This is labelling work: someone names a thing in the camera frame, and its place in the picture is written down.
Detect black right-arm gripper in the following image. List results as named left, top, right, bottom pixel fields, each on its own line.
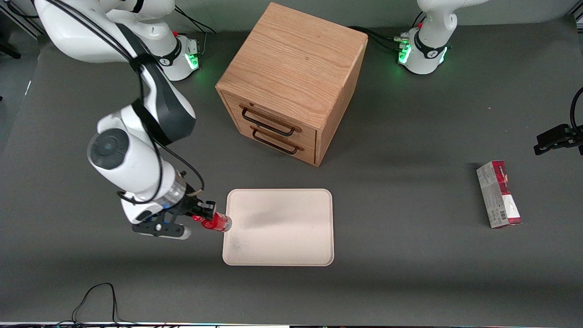
left=168, top=197, right=217, bottom=226

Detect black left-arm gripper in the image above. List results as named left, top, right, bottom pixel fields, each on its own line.
left=533, top=124, right=583, bottom=156

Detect red coke bottle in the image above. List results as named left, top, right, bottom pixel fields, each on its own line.
left=192, top=212, right=233, bottom=233

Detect beige plastic tray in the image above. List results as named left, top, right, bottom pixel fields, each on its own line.
left=222, top=188, right=335, bottom=267

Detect red plaid cardboard box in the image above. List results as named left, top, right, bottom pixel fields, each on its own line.
left=476, top=160, right=523, bottom=229

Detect wooden drawer front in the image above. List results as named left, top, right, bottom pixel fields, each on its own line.
left=224, top=92, right=318, bottom=147
left=231, top=119, right=317, bottom=166

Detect wooden two-drawer cabinet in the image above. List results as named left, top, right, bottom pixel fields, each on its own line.
left=215, top=2, right=369, bottom=168

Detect black stand leg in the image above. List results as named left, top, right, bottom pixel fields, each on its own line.
left=0, top=42, right=22, bottom=60

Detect black cable along right arm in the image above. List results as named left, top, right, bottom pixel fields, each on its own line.
left=45, top=0, right=205, bottom=203

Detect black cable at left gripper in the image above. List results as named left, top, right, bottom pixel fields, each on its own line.
left=569, top=87, right=583, bottom=133

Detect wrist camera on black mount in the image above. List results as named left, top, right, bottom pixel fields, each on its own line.
left=132, top=220, right=192, bottom=241

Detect black metal drawer handle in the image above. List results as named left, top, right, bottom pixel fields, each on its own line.
left=250, top=125, right=305, bottom=156
left=240, top=104, right=302, bottom=137

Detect thin black looped cable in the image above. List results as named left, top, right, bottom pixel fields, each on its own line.
left=57, top=282, right=139, bottom=327

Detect black cable at right-arm base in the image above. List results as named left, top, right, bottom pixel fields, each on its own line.
left=173, top=5, right=217, bottom=62

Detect black cables at left-arm base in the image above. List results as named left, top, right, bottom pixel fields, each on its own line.
left=348, top=11, right=426, bottom=53

